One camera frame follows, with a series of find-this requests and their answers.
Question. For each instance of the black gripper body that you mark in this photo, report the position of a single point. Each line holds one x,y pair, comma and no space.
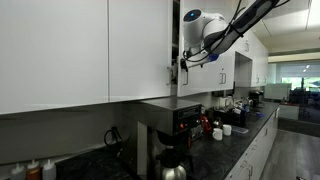
183,64

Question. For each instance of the white cabinet door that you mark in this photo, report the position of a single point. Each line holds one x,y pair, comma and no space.
53,54
140,38
196,78

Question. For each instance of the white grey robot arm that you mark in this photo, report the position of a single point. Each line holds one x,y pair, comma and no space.
207,35

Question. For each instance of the white adjacent upper cabinet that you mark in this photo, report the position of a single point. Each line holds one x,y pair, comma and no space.
224,68

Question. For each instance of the white lower cabinet row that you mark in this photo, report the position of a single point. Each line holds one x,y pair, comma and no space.
251,164

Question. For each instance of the black steel coffee maker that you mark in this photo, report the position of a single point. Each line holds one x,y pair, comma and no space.
152,126

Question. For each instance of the far white upper cabinets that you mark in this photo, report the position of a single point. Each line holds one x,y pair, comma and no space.
251,62

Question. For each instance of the black condiment organizer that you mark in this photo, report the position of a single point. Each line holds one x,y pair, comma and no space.
233,116

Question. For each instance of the white ceramic mug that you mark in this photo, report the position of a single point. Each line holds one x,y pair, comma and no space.
227,129
217,134

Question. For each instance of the black far coffee machine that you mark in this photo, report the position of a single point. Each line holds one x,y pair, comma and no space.
255,96

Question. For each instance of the clear plastic tray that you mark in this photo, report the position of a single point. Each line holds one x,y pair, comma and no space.
240,130

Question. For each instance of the stainless steel coffee carafe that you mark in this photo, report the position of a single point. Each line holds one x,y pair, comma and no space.
170,165

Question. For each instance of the white squeeze bottle right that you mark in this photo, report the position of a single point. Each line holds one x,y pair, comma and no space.
49,171

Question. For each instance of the white squeeze bottle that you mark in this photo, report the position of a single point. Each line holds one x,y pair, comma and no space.
18,173
49,171

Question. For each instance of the brown sauce squeeze bottle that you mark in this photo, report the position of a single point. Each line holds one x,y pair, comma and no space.
33,171

